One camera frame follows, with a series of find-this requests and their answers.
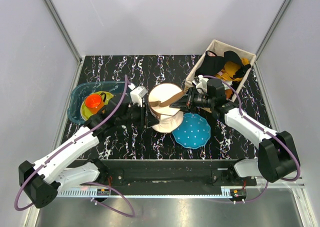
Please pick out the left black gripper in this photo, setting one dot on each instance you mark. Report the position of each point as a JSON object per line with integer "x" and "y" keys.
{"x": 145, "y": 121}

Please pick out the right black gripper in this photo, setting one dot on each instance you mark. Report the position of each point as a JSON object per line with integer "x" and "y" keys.
{"x": 186, "y": 103}

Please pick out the cream round laundry bag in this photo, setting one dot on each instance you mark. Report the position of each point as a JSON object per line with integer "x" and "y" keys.
{"x": 159, "y": 100}

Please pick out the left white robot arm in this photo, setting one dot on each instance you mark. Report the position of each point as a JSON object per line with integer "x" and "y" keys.
{"x": 45, "y": 178}

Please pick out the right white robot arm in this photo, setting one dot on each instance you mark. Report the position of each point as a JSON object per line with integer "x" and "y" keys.
{"x": 277, "y": 155}

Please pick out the blue polka dot plate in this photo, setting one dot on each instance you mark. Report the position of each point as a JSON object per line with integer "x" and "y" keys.
{"x": 194, "y": 131}

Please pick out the teal plastic tub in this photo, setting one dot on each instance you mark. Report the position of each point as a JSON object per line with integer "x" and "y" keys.
{"x": 83, "y": 90}

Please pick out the black garment in basket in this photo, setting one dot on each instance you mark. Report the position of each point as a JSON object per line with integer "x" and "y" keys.
{"x": 212, "y": 64}

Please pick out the mustard yellow garment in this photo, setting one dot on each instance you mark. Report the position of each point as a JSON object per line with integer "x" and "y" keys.
{"x": 233, "y": 73}

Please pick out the orange mug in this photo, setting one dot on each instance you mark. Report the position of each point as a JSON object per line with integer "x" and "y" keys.
{"x": 95, "y": 101}

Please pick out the wicker basket with liner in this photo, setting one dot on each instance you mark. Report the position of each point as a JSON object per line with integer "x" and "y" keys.
{"x": 219, "y": 48}

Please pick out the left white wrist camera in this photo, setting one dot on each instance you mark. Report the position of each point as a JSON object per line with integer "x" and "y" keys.
{"x": 137, "y": 95}

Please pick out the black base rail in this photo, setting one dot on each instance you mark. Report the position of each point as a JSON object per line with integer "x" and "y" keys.
{"x": 172, "y": 177}

